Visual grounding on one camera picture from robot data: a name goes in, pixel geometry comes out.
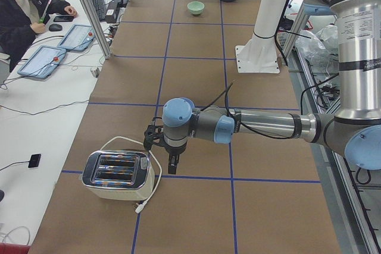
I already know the aluminium frame post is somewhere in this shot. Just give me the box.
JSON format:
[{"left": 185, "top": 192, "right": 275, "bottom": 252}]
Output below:
[{"left": 80, "top": 0, "right": 111, "bottom": 59}]

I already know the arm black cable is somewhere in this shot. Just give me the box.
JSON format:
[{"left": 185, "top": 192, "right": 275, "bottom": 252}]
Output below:
[{"left": 199, "top": 80, "right": 298, "bottom": 140}]

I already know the white camera mast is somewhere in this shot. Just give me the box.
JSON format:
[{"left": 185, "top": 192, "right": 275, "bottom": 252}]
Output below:
[{"left": 252, "top": 0, "right": 288, "bottom": 40}]

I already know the black keyboard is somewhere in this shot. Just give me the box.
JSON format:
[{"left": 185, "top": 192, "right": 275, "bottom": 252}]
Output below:
[{"left": 91, "top": 0, "right": 106, "bottom": 21}]

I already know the near blue teach pendant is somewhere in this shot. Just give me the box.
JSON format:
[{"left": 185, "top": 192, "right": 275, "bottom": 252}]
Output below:
[{"left": 17, "top": 45, "right": 67, "bottom": 80}]

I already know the seated person in black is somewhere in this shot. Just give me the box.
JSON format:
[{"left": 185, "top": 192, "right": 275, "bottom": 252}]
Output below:
[{"left": 1, "top": 0, "right": 77, "bottom": 71}]

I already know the blue teach pendant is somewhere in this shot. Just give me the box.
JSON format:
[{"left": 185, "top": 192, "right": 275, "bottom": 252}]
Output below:
[
  {"left": 17, "top": 45, "right": 67, "bottom": 80},
  {"left": 57, "top": 24, "right": 95, "bottom": 52}
]

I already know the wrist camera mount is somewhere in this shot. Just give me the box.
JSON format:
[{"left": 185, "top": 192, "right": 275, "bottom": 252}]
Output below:
[{"left": 143, "top": 117, "right": 164, "bottom": 151}]

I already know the far blue teach pendant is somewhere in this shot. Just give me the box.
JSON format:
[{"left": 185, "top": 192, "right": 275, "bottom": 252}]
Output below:
[{"left": 57, "top": 24, "right": 95, "bottom": 52}]

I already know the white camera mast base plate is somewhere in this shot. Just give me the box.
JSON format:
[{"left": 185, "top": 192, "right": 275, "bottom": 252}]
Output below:
[{"left": 235, "top": 43, "right": 280, "bottom": 74}]

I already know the black smartphone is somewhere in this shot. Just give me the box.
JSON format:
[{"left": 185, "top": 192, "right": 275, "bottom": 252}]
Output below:
[{"left": 54, "top": 15, "right": 74, "bottom": 23}]

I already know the crumpled clear plastic bag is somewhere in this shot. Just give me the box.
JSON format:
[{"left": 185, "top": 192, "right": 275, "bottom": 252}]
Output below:
[{"left": 295, "top": 24, "right": 339, "bottom": 66}]

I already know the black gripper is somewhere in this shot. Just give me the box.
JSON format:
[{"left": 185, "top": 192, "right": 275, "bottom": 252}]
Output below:
[{"left": 164, "top": 139, "right": 187, "bottom": 174}]

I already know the small black square device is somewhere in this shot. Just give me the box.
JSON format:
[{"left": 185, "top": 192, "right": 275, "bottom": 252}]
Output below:
[{"left": 28, "top": 153, "right": 41, "bottom": 168}]

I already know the green bowl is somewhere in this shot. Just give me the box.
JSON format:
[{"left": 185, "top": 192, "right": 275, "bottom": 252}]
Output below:
[{"left": 187, "top": 1, "right": 205, "bottom": 15}]

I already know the black computer mouse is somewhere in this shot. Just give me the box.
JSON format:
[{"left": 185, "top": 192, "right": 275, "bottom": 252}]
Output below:
[{"left": 48, "top": 24, "right": 63, "bottom": 32}]

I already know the cream toaster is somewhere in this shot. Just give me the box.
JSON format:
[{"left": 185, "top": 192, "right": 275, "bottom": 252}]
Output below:
[{"left": 82, "top": 149, "right": 155, "bottom": 201}]

